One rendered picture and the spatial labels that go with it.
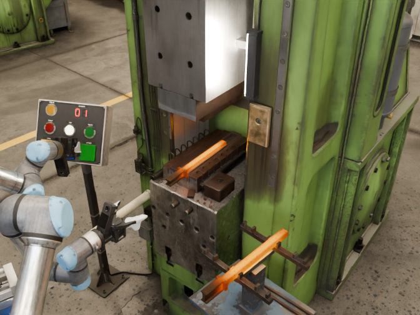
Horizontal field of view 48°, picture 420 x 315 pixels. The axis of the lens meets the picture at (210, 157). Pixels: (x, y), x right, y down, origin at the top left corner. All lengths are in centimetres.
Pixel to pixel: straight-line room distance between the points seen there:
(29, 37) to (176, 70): 504
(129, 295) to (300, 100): 166
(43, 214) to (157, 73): 78
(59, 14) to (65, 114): 502
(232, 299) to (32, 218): 87
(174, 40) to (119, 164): 228
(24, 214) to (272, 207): 104
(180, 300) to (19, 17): 481
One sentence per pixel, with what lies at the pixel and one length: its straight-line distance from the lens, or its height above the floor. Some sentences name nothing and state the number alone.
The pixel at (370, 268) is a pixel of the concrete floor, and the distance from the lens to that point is 316.
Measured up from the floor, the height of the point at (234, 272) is 97.
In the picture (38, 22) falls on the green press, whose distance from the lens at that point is 678.
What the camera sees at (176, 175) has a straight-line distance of 200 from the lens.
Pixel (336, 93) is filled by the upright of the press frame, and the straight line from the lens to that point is 210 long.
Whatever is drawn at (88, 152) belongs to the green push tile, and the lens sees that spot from 222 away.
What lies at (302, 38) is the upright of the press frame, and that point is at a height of 164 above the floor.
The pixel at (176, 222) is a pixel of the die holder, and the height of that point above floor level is 74.
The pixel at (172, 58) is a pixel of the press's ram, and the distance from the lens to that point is 183.
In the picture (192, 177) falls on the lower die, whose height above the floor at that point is 99.
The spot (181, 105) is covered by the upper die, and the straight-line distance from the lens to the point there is 189.
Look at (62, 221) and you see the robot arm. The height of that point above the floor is 127.
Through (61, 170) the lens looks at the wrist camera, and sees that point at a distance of 201.
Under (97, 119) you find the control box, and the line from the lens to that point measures 221.
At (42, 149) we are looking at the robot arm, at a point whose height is 126.
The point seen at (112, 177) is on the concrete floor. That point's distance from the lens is 381.
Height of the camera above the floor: 217
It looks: 33 degrees down
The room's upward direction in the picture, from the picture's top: straight up
